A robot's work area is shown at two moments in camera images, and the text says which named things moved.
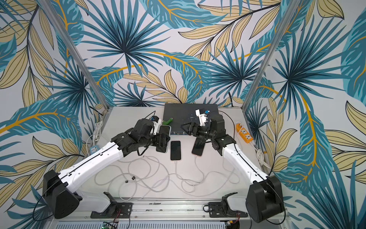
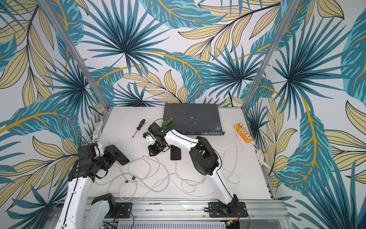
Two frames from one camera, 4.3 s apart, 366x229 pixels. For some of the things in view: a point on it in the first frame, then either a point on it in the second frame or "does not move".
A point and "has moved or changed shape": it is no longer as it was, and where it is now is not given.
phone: (166, 130) has moved or changed shape
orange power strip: (244, 133) does not move
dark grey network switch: (185, 113) does not move
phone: (175, 151) does not move
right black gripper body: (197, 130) -> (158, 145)
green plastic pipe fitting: (167, 122) does not move
